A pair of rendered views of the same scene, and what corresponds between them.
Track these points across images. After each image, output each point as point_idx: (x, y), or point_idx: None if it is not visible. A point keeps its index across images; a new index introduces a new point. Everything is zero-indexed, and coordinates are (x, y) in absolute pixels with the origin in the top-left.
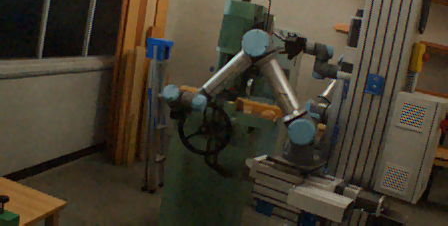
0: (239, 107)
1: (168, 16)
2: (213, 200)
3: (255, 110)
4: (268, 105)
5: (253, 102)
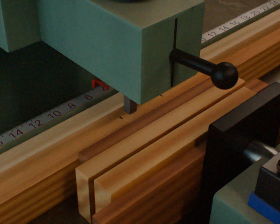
0: None
1: None
2: None
3: (261, 73)
4: None
5: (240, 44)
